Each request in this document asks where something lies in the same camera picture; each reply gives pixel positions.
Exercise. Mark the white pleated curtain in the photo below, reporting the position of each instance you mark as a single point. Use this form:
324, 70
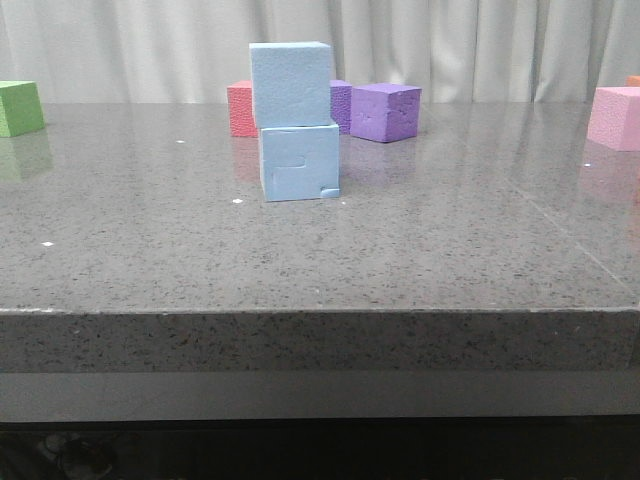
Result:
190, 51

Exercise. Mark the pink foam block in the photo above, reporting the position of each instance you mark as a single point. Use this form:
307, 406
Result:
614, 120

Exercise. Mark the purple smooth foam block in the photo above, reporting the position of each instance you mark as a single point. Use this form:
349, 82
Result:
385, 112

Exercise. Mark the orange foam block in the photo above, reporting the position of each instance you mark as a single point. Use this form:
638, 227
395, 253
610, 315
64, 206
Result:
633, 81

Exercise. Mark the red foam block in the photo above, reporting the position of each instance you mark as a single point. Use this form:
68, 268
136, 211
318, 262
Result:
240, 107

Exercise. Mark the light blue notched foam block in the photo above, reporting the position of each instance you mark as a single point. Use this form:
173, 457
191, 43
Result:
298, 163

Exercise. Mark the purple textured foam block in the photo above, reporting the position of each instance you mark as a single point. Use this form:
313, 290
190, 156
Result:
341, 92

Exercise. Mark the green foam block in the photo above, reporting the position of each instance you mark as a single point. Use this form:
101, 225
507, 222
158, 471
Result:
21, 110

